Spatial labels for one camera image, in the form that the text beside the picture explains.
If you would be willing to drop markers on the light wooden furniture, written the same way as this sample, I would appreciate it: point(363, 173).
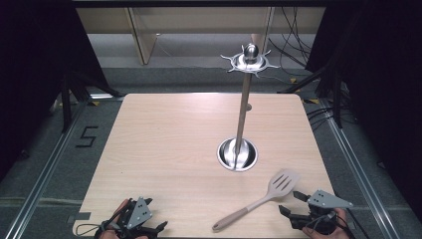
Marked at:
point(106, 20)

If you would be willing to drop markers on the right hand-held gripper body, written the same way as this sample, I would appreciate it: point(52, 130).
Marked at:
point(326, 200)

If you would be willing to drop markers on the dark grey tape piece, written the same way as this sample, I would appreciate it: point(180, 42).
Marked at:
point(81, 216)

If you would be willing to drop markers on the person's left hand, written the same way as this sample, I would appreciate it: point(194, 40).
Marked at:
point(107, 234)

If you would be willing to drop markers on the beige slotted spatula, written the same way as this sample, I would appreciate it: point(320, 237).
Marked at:
point(232, 219)

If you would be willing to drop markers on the yellow black floor tape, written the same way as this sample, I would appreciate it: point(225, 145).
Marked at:
point(293, 80)
point(95, 103)
point(312, 101)

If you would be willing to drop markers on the black curtain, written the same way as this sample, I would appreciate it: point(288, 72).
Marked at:
point(381, 83)
point(33, 66)

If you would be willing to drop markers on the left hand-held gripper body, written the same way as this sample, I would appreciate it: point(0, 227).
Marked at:
point(139, 214)

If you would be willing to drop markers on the metal utensil rack with hooks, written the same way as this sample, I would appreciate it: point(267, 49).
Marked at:
point(245, 99)

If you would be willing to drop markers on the person's right hand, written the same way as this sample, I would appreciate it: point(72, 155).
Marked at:
point(335, 235)

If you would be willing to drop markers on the black tape floor mark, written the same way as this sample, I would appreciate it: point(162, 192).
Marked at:
point(83, 145)

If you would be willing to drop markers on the aluminium floor rail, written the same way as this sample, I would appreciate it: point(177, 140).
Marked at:
point(352, 166)
point(49, 166)

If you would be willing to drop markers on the black metal stand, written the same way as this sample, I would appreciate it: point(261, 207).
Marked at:
point(337, 106)
point(66, 106)

